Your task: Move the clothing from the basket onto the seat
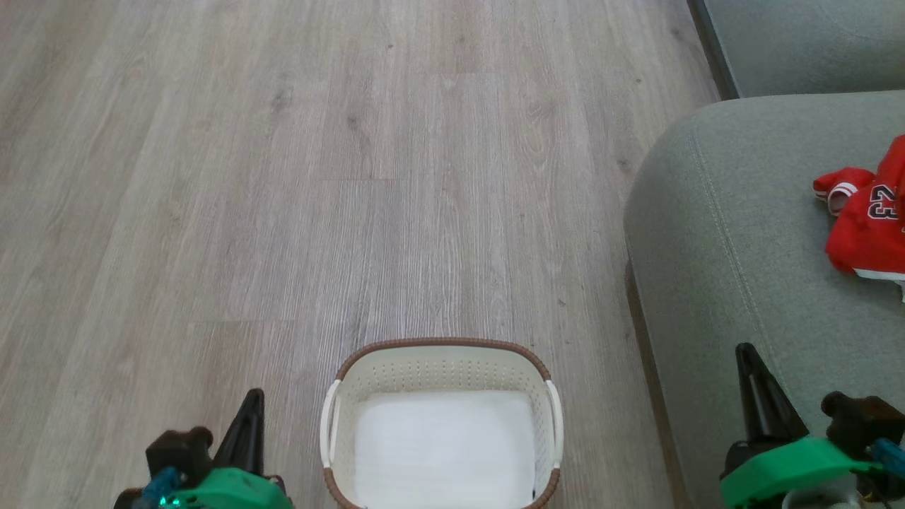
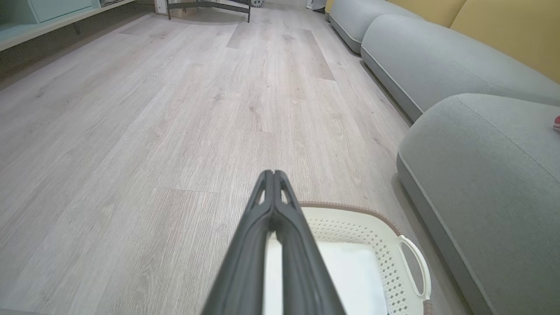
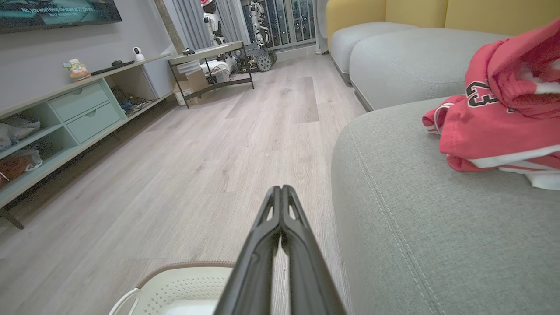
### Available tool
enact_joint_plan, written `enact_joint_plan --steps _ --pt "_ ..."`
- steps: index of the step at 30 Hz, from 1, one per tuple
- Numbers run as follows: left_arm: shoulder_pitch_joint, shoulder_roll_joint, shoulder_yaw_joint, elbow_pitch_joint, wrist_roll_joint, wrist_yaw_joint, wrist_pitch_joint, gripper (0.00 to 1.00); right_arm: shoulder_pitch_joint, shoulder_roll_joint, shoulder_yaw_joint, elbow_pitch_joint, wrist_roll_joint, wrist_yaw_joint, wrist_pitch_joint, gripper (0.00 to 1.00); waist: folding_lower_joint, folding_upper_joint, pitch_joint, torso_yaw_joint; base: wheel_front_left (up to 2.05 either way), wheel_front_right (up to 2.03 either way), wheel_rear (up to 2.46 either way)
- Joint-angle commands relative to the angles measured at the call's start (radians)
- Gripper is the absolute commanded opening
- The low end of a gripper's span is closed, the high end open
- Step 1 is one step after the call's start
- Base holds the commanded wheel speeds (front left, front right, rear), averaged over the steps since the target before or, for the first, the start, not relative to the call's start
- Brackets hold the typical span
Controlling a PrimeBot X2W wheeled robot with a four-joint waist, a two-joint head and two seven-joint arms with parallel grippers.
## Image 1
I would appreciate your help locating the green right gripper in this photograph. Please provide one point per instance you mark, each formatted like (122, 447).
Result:
(785, 463)

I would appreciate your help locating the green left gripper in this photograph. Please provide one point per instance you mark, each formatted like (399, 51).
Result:
(233, 491)

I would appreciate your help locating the red basketball jersey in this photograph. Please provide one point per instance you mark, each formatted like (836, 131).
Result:
(870, 233)

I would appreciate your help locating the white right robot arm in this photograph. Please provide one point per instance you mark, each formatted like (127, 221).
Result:
(820, 499)

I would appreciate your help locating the white laundry basket brown rim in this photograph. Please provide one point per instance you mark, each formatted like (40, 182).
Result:
(438, 367)

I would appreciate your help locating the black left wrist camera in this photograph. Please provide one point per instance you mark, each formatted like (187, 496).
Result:
(177, 449)

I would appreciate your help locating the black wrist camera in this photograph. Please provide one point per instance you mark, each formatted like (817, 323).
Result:
(859, 420)
(177, 449)

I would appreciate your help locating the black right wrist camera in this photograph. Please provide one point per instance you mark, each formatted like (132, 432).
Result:
(859, 420)

